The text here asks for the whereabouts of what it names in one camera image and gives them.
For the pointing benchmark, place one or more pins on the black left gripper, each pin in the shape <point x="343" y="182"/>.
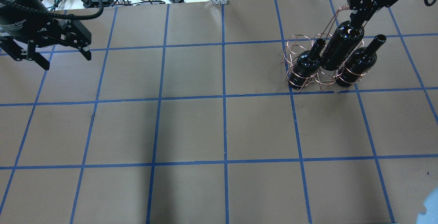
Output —
<point x="21" y="25"/>

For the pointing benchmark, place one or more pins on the dark wine bottle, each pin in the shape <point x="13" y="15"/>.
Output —
<point x="344" y="40"/>

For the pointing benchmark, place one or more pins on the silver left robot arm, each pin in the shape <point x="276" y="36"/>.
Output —
<point x="36" y="6"/>

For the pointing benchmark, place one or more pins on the dark bottle in basket left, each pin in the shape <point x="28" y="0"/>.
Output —
<point x="360" y="62"/>

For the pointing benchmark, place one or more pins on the dark bottle in basket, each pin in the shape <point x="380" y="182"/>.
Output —
<point x="306" y="66"/>
<point x="360" y="62"/>

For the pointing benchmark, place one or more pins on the dark bottle in basket right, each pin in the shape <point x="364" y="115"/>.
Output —
<point x="306" y="66"/>

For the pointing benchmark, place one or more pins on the copper wire wine basket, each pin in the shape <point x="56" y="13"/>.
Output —
<point x="297" y="44"/>

